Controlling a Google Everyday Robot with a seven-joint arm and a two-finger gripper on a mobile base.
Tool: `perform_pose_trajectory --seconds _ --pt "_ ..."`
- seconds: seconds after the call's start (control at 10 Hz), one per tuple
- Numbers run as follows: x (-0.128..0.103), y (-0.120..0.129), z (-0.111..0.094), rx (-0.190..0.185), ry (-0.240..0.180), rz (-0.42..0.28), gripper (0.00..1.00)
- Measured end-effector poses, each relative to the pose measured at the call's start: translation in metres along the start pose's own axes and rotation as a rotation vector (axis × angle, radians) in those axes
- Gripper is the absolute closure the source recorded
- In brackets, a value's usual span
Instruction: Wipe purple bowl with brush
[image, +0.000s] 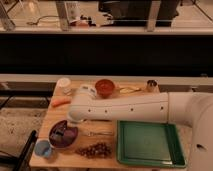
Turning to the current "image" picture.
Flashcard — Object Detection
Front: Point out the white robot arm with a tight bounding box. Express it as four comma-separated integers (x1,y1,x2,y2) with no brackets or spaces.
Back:
68,92,213,171

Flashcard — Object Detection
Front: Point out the red bowl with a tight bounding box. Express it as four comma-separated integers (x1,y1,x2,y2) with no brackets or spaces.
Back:
95,79,115,98

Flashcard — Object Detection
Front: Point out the yellow banana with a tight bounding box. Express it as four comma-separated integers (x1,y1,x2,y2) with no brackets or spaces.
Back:
119,87,141,94

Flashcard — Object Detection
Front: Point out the metal fork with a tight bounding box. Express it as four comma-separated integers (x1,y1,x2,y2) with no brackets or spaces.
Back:
83,131,114,137

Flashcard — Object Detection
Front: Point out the orange carrot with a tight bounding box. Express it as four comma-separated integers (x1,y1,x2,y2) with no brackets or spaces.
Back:
51,98,71,107

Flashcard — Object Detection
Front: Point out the bunch of dark grapes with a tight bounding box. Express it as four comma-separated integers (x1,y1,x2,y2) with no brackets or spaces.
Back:
76,142,112,158

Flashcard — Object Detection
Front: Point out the green plastic tray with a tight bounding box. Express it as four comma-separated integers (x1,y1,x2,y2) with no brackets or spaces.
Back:
116,121,186,168

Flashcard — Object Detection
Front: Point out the wooden board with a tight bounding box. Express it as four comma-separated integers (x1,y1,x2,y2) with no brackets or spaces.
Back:
29,79,193,169

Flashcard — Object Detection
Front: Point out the blue cup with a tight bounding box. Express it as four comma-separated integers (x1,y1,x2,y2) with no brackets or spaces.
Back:
34,140,52,158

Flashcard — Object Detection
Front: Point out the black bar left of table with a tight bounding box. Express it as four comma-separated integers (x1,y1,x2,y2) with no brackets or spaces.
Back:
12,130,37,171

